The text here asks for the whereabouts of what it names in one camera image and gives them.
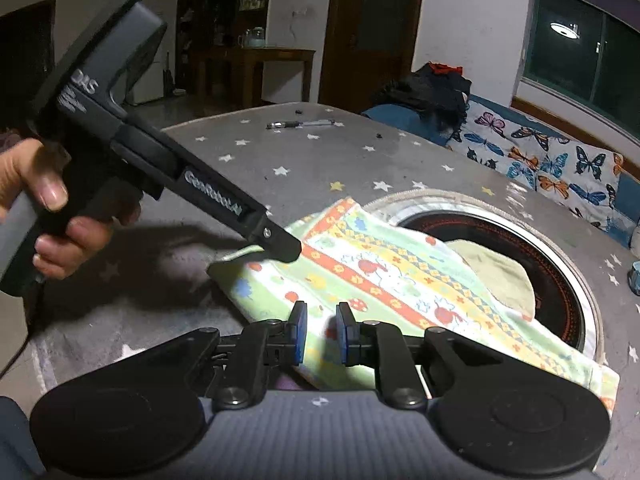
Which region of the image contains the colourful patterned baby garment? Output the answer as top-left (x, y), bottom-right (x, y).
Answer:
top-left (207, 197), bottom-right (620, 411)

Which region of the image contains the dark clothes pile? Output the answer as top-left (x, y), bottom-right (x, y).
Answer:
top-left (372, 62), bottom-right (472, 129)

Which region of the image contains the person's left hand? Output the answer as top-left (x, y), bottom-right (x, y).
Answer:
top-left (0, 136), bottom-right (144, 281)

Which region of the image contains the wooden side table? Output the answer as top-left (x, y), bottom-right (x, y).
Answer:
top-left (196, 45), bottom-right (317, 111)

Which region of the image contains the black ballpoint pen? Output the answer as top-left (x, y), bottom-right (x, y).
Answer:
top-left (266, 119), bottom-right (337, 130)

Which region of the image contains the dark shelf cabinet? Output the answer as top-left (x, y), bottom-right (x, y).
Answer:
top-left (174, 0), bottom-right (269, 93)

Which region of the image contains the round black induction cooker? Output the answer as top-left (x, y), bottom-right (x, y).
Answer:
top-left (399, 211), bottom-right (587, 354)

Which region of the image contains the butterfly print pillow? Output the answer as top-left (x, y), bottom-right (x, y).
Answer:
top-left (446, 101), bottom-right (624, 231)

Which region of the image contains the blue sofa bench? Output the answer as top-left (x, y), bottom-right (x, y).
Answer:
top-left (363, 96), bottom-right (639, 248)

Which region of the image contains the dark wooden door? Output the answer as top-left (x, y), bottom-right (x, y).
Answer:
top-left (318, 0), bottom-right (422, 113)

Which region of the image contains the dark window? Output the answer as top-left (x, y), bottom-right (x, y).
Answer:
top-left (525, 0), bottom-right (639, 134)

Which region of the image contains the black cable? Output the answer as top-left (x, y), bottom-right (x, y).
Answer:
top-left (0, 278), bottom-right (47, 380)

